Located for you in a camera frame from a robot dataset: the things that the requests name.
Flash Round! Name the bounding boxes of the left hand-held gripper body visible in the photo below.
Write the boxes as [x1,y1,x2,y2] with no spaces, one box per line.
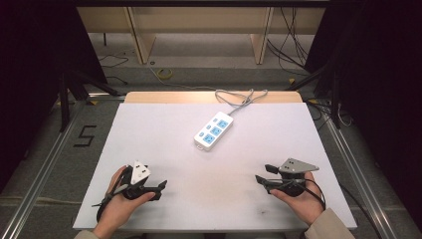
[120,160,157,201]

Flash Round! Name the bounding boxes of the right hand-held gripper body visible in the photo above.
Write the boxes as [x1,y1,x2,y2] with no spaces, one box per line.
[274,157,320,198]

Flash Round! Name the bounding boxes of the person's right hand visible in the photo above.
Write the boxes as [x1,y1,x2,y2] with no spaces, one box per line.
[269,171,325,227]

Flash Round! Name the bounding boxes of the person's left hand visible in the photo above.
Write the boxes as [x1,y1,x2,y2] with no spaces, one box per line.
[93,164,156,239]

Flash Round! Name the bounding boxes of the white power strip blue sockets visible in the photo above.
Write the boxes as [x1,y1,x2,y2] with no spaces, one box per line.
[193,111,235,152]

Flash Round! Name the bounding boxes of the black stand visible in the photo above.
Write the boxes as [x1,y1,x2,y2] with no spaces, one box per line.
[58,69,121,133]
[286,59,343,129]

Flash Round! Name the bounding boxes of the yellow tape roll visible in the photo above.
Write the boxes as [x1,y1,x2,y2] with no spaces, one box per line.
[155,67,174,81]

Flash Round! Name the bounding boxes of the black curtain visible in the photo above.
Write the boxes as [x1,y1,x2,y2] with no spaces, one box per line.
[0,0,108,193]
[304,0,422,230]

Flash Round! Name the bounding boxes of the light wooden desk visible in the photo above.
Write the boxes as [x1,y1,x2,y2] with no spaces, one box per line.
[76,6,326,66]

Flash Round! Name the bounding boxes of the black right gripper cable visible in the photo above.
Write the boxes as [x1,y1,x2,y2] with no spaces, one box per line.
[278,178,327,211]

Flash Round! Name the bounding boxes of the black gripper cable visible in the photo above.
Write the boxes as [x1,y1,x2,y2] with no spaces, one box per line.
[92,164,134,224]
[278,178,327,211]

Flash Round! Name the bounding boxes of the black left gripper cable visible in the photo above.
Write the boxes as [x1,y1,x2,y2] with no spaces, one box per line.
[92,164,134,224]

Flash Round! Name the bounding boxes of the metal floor rail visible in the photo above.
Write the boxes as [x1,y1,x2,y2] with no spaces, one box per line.
[316,106,401,239]
[0,98,90,239]

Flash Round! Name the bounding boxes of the grey power strip cable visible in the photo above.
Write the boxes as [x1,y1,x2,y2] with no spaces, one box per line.
[214,88,269,117]

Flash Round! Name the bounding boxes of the thin black floor cable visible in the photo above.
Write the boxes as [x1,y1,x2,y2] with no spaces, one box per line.
[98,54,129,86]

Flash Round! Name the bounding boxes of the bundle of black cables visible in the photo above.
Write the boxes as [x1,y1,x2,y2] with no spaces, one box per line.
[266,6,317,73]

